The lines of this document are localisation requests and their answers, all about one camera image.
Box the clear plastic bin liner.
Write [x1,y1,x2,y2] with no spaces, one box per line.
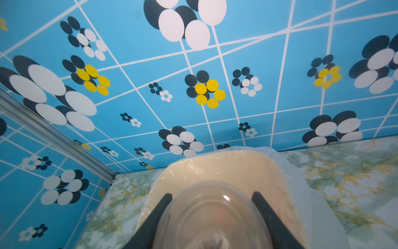
[136,146,352,249]

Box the aluminium frame post left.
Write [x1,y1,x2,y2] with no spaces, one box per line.
[1,90,116,183]

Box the cream plastic trash bin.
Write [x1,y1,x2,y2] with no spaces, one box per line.
[137,147,311,249]

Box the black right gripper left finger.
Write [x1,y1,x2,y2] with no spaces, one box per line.
[123,194,173,249]

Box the clear jar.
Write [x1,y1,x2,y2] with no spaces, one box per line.
[152,181,273,249]

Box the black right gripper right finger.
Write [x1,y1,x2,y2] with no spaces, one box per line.
[251,192,304,249]

